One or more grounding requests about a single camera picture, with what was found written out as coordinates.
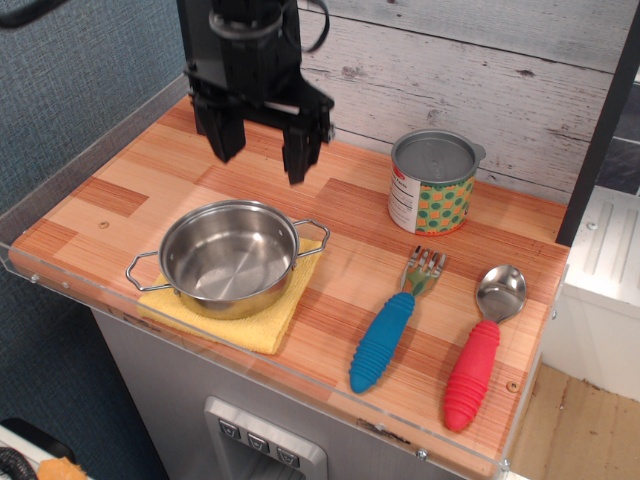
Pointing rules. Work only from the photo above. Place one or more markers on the dark post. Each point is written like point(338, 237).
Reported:
point(612, 109)
point(203, 60)

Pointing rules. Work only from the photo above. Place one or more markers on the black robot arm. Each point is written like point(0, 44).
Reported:
point(260, 11)

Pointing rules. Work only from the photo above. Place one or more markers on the grey toy fridge cabinet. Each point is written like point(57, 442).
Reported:
point(212, 418)

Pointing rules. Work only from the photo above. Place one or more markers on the small steel pot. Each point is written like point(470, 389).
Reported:
point(230, 259)

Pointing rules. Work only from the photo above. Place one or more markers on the blue handled fork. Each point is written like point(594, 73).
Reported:
point(378, 345)

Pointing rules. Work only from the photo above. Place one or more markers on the toy food can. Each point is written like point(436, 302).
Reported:
point(432, 181)

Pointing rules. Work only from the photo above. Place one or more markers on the white toy furniture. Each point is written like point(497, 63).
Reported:
point(593, 332)

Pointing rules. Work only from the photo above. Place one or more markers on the red handled spoon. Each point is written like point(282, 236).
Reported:
point(500, 296)

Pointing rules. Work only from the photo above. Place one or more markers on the dark right post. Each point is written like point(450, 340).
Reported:
point(612, 109)

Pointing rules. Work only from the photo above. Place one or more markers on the dark left post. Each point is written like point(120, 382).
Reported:
point(203, 60)

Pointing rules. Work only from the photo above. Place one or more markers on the black and orange object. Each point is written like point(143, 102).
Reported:
point(28, 452)

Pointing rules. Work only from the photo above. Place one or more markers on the clear acrylic guard rail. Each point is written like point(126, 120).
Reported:
point(78, 233)

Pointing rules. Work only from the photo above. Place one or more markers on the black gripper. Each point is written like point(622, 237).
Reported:
point(262, 64)

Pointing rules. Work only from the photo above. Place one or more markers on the yellow folded cloth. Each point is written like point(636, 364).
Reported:
point(261, 332)

